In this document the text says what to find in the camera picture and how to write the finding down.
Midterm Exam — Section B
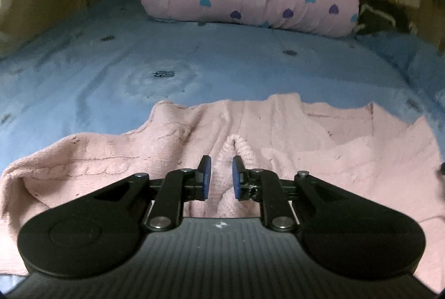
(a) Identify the pink knitted cardigan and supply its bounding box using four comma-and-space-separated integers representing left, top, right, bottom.
1, 94, 444, 291

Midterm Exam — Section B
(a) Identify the blue dandelion pillow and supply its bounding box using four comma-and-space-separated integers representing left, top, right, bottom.
357, 31, 444, 108

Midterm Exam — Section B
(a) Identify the blue dandelion bed sheet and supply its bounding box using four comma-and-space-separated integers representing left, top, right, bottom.
1, 0, 444, 172

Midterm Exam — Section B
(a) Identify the black and white garment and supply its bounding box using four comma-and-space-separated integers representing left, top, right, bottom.
354, 0, 417, 36

